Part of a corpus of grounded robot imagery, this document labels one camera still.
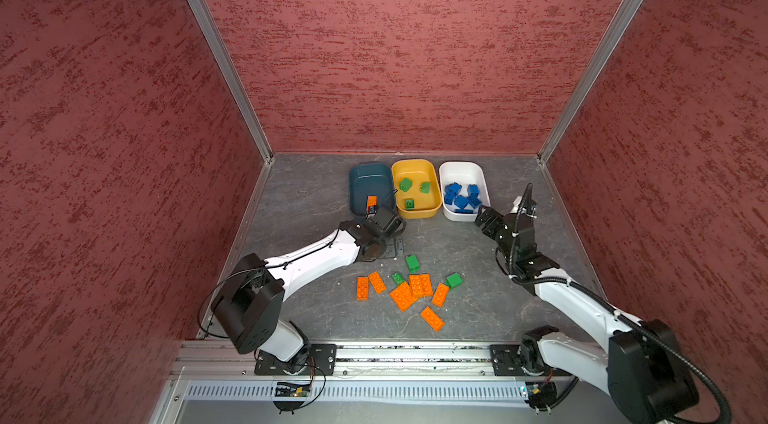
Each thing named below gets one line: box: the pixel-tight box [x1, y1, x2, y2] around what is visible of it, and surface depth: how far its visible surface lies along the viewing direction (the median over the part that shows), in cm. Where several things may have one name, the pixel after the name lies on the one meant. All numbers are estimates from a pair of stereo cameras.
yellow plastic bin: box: [391, 158, 443, 219], surface depth 112 cm
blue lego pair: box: [444, 182, 463, 201], surface depth 107 cm
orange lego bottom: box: [420, 306, 445, 333], surface depth 83 cm
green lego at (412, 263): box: [405, 254, 420, 273], surface depth 91 cm
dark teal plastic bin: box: [350, 162, 396, 217], surface depth 111 cm
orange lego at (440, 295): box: [432, 283, 450, 308], surface depth 87 cm
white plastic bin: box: [439, 161, 491, 222], surface depth 108 cm
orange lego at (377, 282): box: [368, 271, 387, 294], surface depth 89 cm
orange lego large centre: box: [389, 281, 418, 312], surface depth 86 cm
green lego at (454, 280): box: [446, 272, 464, 288], surface depth 87 cm
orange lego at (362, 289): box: [356, 277, 369, 301], surface depth 87 cm
